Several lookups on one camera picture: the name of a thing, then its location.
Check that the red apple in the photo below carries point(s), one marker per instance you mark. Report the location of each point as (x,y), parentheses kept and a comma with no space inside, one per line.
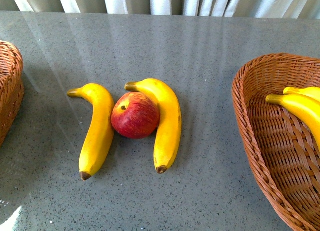
(135,116)

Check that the yellow banana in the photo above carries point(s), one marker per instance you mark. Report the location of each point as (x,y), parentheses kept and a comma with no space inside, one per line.
(305,108)
(312,92)
(168,135)
(100,134)

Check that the right brown wicker basket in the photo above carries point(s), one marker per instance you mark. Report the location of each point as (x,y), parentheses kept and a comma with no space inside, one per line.
(281,150)

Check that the brown wicker basket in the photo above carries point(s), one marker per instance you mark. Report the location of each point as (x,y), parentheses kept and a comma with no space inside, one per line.
(281,150)
(11,86)

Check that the left brown wicker basket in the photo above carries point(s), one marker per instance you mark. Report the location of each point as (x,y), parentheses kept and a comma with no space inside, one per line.
(11,86)

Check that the white pleated curtain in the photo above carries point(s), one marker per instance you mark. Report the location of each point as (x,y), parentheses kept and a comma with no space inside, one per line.
(275,9)

